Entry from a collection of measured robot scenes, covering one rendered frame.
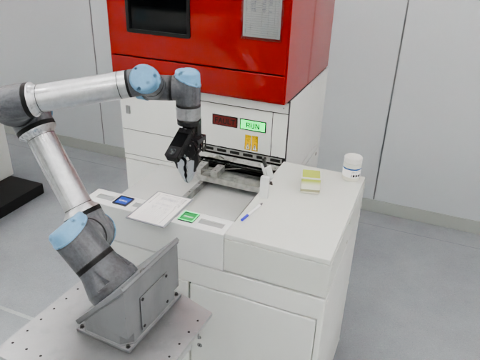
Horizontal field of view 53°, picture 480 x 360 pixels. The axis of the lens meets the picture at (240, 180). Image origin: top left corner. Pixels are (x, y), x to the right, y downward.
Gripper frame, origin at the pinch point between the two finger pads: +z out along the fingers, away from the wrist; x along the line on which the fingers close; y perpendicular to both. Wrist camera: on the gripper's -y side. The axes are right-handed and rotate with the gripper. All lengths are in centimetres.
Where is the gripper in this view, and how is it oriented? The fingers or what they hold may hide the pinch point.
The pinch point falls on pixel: (186, 179)
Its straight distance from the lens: 157.3
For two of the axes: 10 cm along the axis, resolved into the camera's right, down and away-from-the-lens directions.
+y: 3.8, -4.1, 8.3
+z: -0.3, 8.9, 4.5
